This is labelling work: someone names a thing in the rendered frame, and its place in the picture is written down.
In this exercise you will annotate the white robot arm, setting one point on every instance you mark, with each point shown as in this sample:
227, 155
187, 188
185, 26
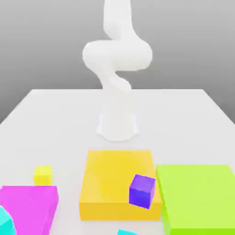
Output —
117, 55

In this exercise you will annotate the small purple cube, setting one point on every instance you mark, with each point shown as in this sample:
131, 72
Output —
141, 192

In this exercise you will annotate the small yellow cube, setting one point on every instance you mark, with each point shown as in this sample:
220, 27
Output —
43, 175

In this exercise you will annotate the small cyan cube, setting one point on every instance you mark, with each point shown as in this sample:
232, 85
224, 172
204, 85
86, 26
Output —
126, 232
5, 222

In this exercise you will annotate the large yellow box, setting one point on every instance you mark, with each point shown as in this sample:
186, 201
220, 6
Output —
110, 176

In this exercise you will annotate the large lime green box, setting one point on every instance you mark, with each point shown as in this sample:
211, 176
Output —
198, 194

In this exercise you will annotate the large magenta box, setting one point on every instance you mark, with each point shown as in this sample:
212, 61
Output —
31, 205

